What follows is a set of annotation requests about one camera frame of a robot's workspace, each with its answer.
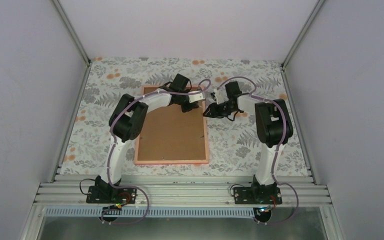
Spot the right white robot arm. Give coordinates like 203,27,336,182
203,81,294,204

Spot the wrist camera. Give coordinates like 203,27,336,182
188,91,206,103
210,89,224,104

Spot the pink wooden picture frame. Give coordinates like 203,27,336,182
133,85,210,166

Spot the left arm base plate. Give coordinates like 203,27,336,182
85,186,137,205

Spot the floral patterned table mat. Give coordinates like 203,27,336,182
60,56,312,177

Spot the left aluminium corner post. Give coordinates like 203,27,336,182
51,0,91,66

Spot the aluminium rail beam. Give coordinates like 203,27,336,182
33,175,332,207

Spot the aluminium corner post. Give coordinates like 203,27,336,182
280,0,326,72
51,0,91,66

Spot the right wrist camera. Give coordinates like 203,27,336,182
210,89,224,104

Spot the right aluminium corner post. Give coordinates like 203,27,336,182
280,0,326,72

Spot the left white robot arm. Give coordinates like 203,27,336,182
87,74,206,203

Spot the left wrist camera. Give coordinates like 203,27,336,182
188,91,206,103

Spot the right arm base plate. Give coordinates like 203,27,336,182
233,184,283,205

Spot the slotted cable duct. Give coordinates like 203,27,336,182
44,206,254,219

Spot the brown backing board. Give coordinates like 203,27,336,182
137,87,207,162

